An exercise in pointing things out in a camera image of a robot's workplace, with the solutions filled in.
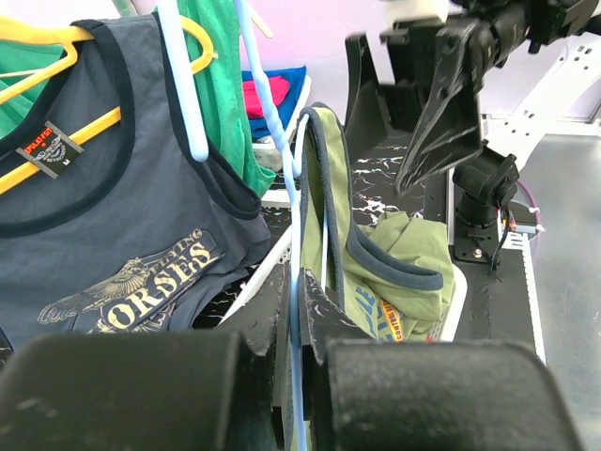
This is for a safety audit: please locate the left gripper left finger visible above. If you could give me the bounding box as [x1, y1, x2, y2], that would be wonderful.
[1, 265, 289, 450]

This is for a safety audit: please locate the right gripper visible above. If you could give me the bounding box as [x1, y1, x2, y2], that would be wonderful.
[345, 11, 493, 194]

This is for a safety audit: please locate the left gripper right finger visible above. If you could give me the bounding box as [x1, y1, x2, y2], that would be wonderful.
[300, 271, 582, 450]

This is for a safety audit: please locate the olive green tank top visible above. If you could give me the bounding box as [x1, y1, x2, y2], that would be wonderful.
[300, 104, 455, 342]

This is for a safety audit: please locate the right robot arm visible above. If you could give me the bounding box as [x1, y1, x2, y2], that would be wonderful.
[345, 1, 600, 267]

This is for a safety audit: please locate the navy blue tank top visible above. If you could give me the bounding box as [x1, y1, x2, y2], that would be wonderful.
[0, 12, 272, 349]

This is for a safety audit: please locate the cream white hanger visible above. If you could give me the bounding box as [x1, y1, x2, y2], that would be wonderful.
[249, 7, 273, 39]

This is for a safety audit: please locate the yellow plastic hanger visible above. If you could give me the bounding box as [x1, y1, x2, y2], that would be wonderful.
[0, 13, 220, 196]

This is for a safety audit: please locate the pink folded shirt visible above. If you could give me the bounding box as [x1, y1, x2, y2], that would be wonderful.
[241, 77, 291, 121]

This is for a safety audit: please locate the white side basket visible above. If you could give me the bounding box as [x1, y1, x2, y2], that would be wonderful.
[251, 74, 314, 170]

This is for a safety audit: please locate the white plastic basket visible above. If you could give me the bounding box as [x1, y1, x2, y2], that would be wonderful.
[220, 226, 468, 342]

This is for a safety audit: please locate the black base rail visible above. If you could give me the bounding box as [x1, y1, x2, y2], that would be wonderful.
[422, 173, 546, 363]

